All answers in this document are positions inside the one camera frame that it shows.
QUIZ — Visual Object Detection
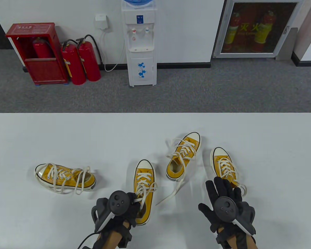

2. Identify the person's right hand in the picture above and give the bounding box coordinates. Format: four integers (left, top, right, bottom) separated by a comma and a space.
198, 177, 256, 235

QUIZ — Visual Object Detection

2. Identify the person's left hand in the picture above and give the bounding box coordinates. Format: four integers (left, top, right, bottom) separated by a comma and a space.
106, 193, 143, 234

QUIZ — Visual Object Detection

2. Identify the yellow shoe with white laces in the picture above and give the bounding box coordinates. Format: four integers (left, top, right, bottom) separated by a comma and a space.
156, 132, 202, 206
210, 147, 247, 197
34, 163, 97, 195
133, 160, 158, 225

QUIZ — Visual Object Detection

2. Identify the person's left forearm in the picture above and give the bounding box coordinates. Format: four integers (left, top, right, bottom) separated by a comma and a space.
93, 228, 132, 249

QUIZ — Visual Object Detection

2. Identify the person's right forearm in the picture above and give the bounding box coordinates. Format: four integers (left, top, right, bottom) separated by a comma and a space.
217, 228, 257, 249

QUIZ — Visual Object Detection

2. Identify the gray tracking controller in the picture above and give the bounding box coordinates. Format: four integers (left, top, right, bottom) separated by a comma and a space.
214, 196, 256, 235
91, 191, 131, 232

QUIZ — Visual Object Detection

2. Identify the red fire extinguisher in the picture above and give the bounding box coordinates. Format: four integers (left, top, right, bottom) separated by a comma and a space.
76, 34, 103, 82
32, 37, 53, 59
60, 39, 86, 85

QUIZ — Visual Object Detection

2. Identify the gray metal panel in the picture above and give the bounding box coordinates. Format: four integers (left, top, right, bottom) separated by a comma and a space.
276, 27, 298, 61

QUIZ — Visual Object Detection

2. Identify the red extinguisher behind glass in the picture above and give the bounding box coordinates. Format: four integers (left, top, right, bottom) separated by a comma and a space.
254, 10, 276, 52
224, 12, 242, 51

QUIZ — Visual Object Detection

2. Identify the white water dispenser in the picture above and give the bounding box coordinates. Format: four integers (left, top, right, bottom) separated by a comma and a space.
121, 3, 157, 87

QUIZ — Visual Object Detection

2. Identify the red extinguisher floor cabinet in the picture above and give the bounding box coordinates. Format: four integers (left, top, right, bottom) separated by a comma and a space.
5, 23, 69, 86

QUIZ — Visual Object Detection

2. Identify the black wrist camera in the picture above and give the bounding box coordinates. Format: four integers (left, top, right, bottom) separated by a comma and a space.
119, 226, 133, 248
216, 232, 230, 247

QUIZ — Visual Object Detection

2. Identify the black cable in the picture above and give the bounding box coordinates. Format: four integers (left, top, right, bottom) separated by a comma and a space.
78, 232, 100, 249

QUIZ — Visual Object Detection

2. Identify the white power cable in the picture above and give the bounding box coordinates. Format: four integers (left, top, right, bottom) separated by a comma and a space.
101, 30, 126, 72

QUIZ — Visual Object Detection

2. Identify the glass door wall cabinet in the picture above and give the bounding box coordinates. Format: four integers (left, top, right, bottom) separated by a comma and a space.
213, 0, 305, 59

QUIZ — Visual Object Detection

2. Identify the white wall box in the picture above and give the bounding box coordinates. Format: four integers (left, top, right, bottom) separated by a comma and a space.
95, 14, 112, 31

